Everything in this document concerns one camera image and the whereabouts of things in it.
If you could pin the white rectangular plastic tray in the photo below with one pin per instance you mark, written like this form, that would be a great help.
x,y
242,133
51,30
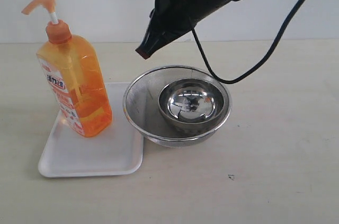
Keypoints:
x,y
117,150

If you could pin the steel mesh colander basin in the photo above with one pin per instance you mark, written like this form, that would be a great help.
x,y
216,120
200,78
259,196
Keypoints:
x,y
140,105

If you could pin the orange pump soap bottle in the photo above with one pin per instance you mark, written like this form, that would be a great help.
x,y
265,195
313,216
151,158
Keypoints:
x,y
70,65

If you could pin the small stainless steel bowl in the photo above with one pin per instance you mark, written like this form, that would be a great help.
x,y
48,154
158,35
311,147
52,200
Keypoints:
x,y
192,104

